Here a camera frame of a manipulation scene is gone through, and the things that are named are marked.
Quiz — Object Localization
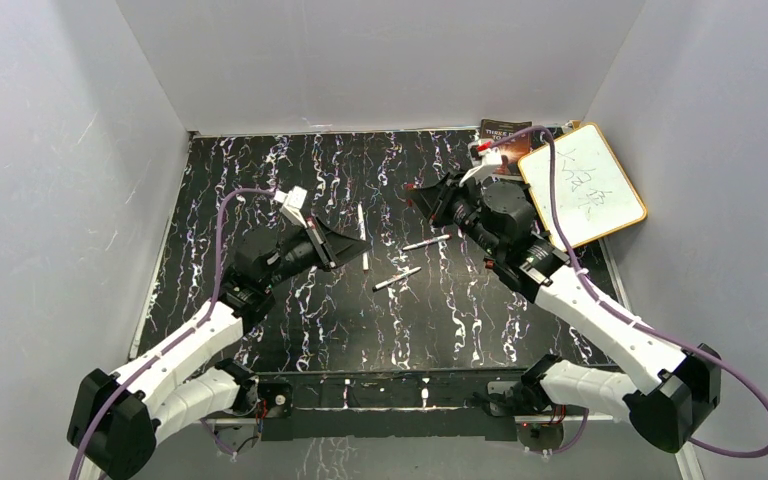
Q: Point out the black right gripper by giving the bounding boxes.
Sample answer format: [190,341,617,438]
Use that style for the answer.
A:
[408,168,504,259]

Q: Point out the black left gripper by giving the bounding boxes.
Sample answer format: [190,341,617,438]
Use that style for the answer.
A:
[262,216,371,291]

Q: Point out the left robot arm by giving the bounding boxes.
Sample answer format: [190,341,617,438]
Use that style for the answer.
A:
[67,216,371,479]

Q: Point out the white marker pen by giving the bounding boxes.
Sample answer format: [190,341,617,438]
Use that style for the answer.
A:
[401,234,451,252]

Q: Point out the white marker black end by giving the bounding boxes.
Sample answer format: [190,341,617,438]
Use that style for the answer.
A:
[372,267,422,292]

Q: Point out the dark paperback book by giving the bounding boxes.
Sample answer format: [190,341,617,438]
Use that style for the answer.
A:
[479,118,532,182]

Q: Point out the yellow framed whiteboard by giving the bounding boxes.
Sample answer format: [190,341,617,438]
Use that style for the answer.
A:
[518,123,648,250]

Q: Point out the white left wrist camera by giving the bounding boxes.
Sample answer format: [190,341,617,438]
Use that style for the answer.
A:
[273,186,307,228]

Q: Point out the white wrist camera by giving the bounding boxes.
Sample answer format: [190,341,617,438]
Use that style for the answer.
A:
[273,186,307,228]
[459,139,505,186]

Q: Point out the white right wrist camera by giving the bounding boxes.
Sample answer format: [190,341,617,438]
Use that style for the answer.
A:
[459,139,505,186]

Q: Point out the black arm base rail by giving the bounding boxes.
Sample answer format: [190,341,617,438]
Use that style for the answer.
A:
[211,367,617,458]

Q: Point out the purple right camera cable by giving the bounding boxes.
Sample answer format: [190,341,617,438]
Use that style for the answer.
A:
[489,125,768,460]

